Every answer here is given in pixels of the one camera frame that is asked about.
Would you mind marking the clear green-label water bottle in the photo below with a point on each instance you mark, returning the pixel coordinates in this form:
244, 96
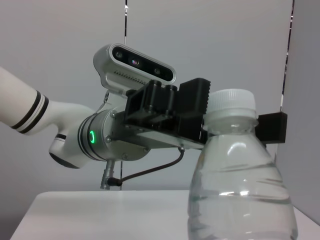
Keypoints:
240, 187

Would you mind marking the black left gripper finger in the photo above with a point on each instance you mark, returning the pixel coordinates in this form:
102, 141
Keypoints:
192, 100
273, 127

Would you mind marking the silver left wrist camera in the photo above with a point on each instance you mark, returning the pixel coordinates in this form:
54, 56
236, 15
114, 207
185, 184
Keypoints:
130, 62

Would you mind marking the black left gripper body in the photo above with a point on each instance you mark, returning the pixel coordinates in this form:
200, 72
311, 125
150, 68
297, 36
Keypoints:
150, 135

